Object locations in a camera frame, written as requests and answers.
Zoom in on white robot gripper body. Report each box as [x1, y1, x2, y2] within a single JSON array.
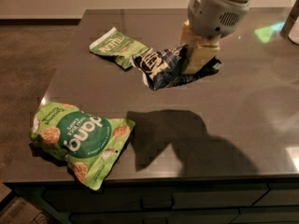
[[188, 0, 249, 37]]

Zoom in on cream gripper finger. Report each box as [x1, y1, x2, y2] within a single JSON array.
[[182, 35, 220, 74], [179, 21, 190, 45]]

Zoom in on blue kettle chip bag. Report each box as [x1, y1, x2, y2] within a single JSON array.
[[131, 45, 221, 91]]

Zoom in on green kettle chip bag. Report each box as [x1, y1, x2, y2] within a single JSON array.
[[90, 27, 150, 70]]

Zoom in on green dang rice chips bag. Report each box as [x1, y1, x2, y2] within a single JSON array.
[[30, 103, 135, 190]]

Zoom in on dark cabinet drawers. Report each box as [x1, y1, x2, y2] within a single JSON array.
[[15, 183, 299, 224]]

